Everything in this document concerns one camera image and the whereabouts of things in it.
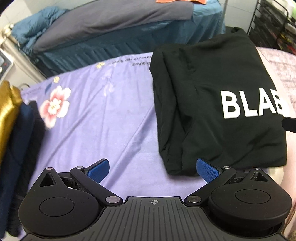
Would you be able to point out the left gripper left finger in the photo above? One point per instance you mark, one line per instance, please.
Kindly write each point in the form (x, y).
(98, 171)

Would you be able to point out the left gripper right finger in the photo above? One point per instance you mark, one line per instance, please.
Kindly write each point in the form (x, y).
(207, 171)

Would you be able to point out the black jacket with white lettering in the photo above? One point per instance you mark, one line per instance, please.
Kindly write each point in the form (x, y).
(215, 101)

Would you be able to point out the pink grey quilt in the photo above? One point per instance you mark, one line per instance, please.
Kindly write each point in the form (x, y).
(281, 67)

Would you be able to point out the purple floral bed sheet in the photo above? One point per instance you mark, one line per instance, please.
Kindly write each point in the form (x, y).
(105, 110)

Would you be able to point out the navy hanging garment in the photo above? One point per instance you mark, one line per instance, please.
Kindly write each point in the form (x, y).
(19, 164)

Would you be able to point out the yellow hanging garment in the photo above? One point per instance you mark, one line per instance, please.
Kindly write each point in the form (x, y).
(11, 101)

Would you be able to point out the white floor lamp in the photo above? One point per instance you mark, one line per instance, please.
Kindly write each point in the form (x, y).
(225, 7)

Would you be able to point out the white device with buttons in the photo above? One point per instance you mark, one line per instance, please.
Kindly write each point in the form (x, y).
(6, 63)

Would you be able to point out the orange towel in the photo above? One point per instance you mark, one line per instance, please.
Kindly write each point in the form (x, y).
(203, 2)

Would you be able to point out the black wire rack trolley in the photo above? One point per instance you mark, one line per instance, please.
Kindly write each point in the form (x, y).
(271, 27)

